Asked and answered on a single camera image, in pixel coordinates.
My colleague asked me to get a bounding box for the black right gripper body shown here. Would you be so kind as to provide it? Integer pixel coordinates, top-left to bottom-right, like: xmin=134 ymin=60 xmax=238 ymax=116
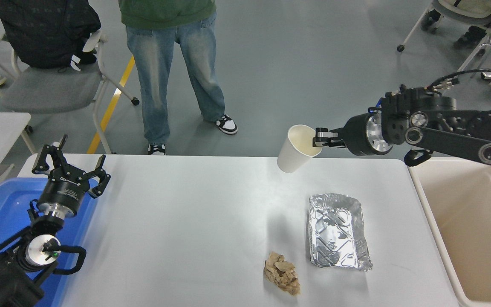
xmin=340 ymin=113 xmax=376 ymax=156

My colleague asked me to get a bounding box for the blue plastic tray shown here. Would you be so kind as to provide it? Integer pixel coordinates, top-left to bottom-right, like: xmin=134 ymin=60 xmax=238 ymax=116
xmin=0 ymin=176 xmax=100 ymax=307

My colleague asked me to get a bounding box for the tan paper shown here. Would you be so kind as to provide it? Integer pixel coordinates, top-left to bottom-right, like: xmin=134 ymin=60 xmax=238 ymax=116
xmin=263 ymin=252 xmax=301 ymax=296

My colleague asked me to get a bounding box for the grey padded chair white frame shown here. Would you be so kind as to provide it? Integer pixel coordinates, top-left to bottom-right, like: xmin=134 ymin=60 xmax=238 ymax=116
xmin=0 ymin=29 xmax=140 ymax=154

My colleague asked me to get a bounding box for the white-legged wheeled chair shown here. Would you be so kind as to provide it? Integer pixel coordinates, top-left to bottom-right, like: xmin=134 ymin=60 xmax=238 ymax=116
xmin=397 ymin=0 xmax=491 ymax=73

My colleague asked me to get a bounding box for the silver foil tray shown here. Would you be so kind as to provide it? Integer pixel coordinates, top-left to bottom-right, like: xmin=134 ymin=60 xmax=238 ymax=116
xmin=307 ymin=193 xmax=373 ymax=272

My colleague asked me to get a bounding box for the white paper cup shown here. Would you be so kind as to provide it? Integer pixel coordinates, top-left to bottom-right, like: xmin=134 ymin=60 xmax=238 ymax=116
xmin=277 ymin=125 xmax=323 ymax=174

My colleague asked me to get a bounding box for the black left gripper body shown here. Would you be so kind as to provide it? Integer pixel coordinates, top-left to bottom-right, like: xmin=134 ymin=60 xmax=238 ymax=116
xmin=37 ymin=166 xmax=91 ymax=213

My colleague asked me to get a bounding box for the black quilted jacket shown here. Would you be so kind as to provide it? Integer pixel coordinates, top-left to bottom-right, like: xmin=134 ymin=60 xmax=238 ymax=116
xmin=0 ymin=0 xmax=102 ymax=70

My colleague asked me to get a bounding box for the large pale plastic bin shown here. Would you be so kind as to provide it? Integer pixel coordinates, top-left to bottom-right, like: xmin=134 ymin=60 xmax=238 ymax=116
xmin=406 ymin=158 xmax=491 ymax=307

